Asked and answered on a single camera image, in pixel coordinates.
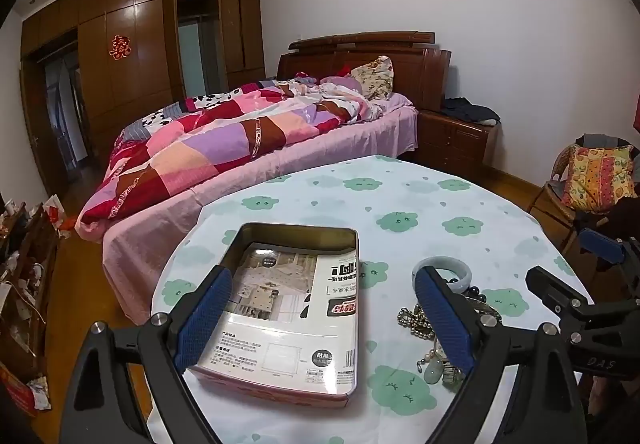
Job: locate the rattan chair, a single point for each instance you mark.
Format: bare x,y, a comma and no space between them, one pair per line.
550,194

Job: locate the bed with pink sheet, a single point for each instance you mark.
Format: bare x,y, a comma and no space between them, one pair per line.
150,244

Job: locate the floral pillow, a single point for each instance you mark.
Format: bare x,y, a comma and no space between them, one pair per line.
372,77

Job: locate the printed paper leaflet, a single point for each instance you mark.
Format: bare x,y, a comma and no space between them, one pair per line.
280,324

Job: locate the cloud print tablecloth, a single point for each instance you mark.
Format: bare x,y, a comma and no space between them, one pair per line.
425,194

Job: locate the lilac pillow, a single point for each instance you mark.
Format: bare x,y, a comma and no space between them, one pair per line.
345,84

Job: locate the metal tin box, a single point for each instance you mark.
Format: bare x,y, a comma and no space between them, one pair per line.
300,231

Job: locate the wooden headboard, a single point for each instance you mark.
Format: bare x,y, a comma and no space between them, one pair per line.
430,74

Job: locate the dark clothes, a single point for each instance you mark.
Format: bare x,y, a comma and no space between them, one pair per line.
470,112

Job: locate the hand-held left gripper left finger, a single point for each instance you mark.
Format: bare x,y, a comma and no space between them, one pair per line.
205,314

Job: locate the pale jade bangle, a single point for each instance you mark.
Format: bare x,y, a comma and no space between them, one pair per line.
455,264

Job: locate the wooden wardrobe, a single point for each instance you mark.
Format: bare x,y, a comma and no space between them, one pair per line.
135,64

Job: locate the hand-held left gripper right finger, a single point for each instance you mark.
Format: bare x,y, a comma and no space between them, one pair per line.
445,319

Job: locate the patchwork quilt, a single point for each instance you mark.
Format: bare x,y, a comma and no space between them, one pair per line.
200,159

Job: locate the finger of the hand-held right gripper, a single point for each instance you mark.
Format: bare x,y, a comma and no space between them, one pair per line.
552,286
600,245

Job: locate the red and white bag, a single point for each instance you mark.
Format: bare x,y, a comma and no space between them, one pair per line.
54,216

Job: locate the wooden nightstand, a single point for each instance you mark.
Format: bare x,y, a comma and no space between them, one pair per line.
450,139

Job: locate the red paper decoration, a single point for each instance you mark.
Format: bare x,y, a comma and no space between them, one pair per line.
121,48

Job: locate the colourful patchwork cushion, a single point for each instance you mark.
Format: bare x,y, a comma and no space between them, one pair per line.
597,179

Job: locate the silver metal watch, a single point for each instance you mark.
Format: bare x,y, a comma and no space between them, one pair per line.
451,375

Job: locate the red cloth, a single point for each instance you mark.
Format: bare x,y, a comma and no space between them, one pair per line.
636,114

